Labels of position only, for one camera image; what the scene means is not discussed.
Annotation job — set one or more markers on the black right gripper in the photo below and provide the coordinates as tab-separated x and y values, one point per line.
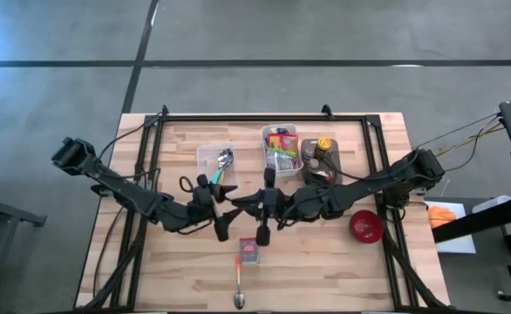
268	200

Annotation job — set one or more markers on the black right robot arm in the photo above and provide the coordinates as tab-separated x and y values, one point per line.
369	183

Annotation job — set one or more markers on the red bowl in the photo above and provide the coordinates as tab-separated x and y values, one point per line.
365	227

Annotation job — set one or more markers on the orange object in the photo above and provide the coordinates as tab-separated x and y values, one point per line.
440	216

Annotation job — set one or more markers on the grey translucent bin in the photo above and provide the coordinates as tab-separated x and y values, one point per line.
336	150

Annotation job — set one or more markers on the white paper sheet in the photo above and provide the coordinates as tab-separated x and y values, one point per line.
456	244

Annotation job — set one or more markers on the white plastic bin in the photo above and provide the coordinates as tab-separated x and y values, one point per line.
263	144

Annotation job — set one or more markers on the black metal stand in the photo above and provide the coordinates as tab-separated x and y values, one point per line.
2	209

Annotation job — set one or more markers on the small glass jar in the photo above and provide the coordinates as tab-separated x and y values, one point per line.
313	164

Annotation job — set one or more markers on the black aluminium table frame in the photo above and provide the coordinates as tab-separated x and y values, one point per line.
260	118

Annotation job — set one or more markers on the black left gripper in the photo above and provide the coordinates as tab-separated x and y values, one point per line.
205	198

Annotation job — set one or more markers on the red-lidded spice tin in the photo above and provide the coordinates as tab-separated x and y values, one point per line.
249	250

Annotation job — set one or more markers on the yellow-lid glass jar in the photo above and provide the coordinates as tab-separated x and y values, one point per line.
324	144

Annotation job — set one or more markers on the plain silver spoon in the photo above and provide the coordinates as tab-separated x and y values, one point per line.
226	159

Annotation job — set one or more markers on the clear plastic container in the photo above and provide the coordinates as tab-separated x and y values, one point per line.
205	154

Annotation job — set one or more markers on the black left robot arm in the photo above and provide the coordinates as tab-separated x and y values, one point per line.
120	187

